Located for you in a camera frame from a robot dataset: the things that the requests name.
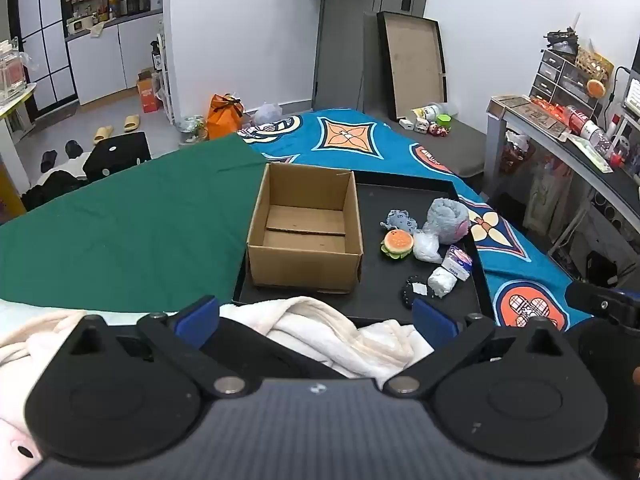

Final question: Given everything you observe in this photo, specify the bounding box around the white fleece blanket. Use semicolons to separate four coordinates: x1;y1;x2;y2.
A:
0;296;436;480

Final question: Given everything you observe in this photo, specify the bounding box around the white narrow rack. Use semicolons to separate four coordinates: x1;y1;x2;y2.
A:
155;20;176;126

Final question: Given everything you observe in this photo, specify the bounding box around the small yellow-rimmed table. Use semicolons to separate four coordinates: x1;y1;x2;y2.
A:
0;82;38;186

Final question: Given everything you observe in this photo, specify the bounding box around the beige tote bag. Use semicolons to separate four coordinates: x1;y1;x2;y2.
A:
522;160;576;233

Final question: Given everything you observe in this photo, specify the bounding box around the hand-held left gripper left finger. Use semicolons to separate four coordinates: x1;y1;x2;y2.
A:
65;296;261;398

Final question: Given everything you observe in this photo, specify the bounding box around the grey desk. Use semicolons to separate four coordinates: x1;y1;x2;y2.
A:
485;95;640;281

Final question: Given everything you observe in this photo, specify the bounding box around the green bed sheet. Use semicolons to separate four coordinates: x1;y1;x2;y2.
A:
0;132;271;311

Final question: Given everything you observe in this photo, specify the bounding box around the black stool with white dots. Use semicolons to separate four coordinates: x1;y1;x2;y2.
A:
82;131;152;181

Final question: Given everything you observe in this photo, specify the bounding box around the black framed brown board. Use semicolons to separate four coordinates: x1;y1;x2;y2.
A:
376;10;447;121

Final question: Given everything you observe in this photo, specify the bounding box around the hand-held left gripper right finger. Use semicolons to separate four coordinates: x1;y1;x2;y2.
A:
382;297;573;398

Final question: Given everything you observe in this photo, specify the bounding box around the purple tissue pack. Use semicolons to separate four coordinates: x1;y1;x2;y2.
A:
441;245;473;282

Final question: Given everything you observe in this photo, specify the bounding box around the grey drawer organizer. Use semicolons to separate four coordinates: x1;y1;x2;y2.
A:
529;49;608;111

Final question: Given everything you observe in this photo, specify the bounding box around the red basket with tissues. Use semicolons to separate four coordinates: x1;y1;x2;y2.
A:
500;130;538;176

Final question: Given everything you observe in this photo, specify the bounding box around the white plastic bag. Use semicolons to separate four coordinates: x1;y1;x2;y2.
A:
412;230;443;263
252;102;283;126

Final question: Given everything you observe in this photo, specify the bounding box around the dark model on organizer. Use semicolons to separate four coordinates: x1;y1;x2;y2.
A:
542;12;581;53

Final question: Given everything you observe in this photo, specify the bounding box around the red label bottle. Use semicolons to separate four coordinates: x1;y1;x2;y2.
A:
565;105;612;153

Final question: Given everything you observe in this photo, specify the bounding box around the clear plastic container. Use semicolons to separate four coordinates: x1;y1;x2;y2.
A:
0;37;38;106

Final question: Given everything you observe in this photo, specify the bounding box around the woven basket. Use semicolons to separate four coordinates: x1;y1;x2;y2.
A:
575;47;615;81

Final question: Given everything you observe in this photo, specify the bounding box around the computer screen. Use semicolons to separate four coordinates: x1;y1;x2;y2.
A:
620;77;640;111

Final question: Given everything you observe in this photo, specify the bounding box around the brown cardboard box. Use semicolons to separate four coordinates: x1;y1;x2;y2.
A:
246;162;364;294

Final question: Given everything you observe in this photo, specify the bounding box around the orange bag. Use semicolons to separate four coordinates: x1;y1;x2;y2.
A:
207;92;245;141

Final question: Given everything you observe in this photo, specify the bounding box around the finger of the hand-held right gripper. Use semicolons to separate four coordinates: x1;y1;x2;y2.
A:
566;280;640;331

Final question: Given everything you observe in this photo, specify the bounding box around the hamburger plush toy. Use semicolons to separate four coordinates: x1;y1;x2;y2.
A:
380;229;415;261

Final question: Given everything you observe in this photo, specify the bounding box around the dark clothes pile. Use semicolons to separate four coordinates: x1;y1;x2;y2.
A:
20;170;83;211

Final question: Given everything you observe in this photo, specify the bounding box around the white plastic bag on floor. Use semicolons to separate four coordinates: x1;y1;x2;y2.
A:
252;102;283;126

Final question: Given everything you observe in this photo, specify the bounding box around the fluffy grey-blue hat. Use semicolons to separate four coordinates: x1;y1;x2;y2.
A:
424;197;471;246

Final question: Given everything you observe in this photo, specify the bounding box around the blue patterned blanket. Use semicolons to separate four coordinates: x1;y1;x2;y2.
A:
235;107;596;333

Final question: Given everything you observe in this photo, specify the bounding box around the white kitchen cabinet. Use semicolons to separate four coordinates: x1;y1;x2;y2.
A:
65;10;166;106

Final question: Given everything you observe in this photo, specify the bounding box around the grey door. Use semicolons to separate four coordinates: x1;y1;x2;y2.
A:
312;0;433;111

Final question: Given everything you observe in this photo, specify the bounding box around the black framed sliding door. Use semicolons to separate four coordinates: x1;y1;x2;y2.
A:
7;0;81;116

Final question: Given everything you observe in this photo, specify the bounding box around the black shallow tray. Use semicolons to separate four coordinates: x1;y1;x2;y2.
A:
232;170;496;331

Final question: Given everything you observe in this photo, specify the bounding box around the grey mattress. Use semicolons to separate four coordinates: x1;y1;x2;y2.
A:
390;115;488;181

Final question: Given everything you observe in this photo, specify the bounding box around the orange cardboard box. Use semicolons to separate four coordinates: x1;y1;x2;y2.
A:
136;77;163;113

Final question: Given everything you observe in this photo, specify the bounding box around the blue denim plush toy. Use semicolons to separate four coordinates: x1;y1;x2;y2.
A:
380;208;418;234

